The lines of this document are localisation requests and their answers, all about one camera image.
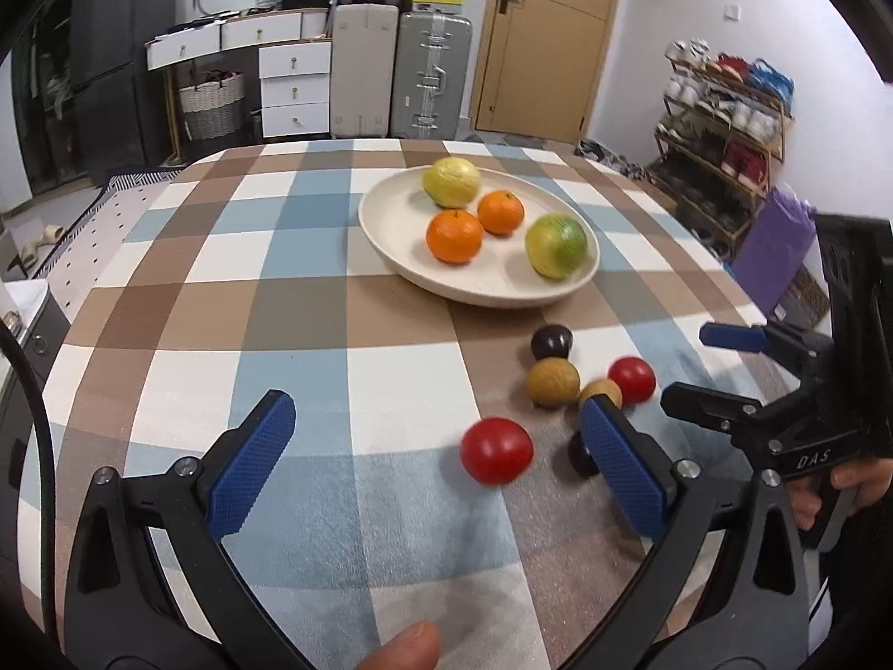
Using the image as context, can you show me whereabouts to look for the brown woven mat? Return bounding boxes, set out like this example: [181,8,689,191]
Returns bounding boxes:
[773,264,833,331]

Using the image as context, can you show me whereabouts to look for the black cable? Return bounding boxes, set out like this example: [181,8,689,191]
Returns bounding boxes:
[0,313,58,650]

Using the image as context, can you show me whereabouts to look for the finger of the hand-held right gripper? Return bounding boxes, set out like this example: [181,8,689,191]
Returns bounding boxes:
[660,381,838,484]
[699,317,834,392]

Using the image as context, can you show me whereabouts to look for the silver suitcase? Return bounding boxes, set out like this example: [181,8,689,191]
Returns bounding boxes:
[388,9,474,141]

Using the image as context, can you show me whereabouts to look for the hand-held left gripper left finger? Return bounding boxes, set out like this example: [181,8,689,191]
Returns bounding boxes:
[63,389,315,670]

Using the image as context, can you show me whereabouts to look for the small brown round fruit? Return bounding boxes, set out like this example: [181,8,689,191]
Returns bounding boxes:
[578,378,624,411]

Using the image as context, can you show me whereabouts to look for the wooden door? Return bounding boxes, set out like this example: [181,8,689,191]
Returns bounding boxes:
[467,0,627,149]

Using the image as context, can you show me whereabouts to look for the rows of shoes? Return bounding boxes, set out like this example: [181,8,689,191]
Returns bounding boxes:
[654,37,796,224]

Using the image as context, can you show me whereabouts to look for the checkered tablecloth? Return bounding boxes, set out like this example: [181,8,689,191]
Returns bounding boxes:
[17,137,831,670]

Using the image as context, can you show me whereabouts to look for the dark purple plum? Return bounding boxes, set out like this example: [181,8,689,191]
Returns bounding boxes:
[531,324,575,362]
[567,430,601,479]

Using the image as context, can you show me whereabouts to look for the person's right forearm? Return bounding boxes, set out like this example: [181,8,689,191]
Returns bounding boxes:
[809,499,893,670]

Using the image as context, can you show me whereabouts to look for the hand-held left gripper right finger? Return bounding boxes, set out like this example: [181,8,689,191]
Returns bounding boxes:
[558,395,829,670]

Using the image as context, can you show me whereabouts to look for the black wardrobe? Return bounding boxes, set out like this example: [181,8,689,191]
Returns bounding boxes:
[10,0,188,189]

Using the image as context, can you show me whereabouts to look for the person's left hand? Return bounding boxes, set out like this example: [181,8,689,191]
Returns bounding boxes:
[347,620,442,670]

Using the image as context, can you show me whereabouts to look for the small orange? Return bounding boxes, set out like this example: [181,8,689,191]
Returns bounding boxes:
[477,190,526,236]

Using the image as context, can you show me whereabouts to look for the large orange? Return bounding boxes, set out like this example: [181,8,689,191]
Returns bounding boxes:
[426,208,485,265]

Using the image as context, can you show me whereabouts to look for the small red cherry tomato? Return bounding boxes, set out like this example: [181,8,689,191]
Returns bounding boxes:
[607,356,657,407]

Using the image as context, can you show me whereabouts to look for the white drawer cabinet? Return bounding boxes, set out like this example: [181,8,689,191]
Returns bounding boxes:
[257,42,333,140]

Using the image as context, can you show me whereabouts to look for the green-yellow lime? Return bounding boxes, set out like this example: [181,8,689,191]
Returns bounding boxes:
[525,213,589,281]

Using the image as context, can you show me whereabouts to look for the beige suitcase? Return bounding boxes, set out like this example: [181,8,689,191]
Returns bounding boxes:
[329,3,401,140]

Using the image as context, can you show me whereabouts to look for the person's right hand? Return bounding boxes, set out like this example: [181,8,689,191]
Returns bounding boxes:
[791,457,893,519]

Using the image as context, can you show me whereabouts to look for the yellow lemon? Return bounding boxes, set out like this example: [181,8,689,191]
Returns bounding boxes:
[422,157,483,209]

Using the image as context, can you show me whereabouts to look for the wooden shoe rack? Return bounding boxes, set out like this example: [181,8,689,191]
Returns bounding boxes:
[651,56,798,261]

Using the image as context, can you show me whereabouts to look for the white desk with drawers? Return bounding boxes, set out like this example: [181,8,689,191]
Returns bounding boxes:
[144,7,332,73]

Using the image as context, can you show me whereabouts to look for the large brown round fruit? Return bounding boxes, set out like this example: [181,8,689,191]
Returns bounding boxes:
[525,357,582,409]

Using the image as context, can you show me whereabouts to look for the large red cherry tomato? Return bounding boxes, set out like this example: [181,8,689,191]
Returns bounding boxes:
[460,417,535,485]

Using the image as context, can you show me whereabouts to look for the purple paper bag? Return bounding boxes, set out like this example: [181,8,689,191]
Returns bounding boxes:
[729,184,818,320]

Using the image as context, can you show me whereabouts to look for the woven laundry basket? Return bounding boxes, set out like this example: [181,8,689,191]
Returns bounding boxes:
[177,69,247,142]

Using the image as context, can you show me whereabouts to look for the dotted floor rug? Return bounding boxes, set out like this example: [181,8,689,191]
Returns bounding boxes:
[0,166,184,298]

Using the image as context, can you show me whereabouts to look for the grey patterned cloth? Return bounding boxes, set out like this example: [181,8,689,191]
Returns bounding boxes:
[576,138,653,181]

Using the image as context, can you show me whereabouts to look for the cream round plate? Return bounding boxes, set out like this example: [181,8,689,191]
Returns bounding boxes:
[358,165,602,307]

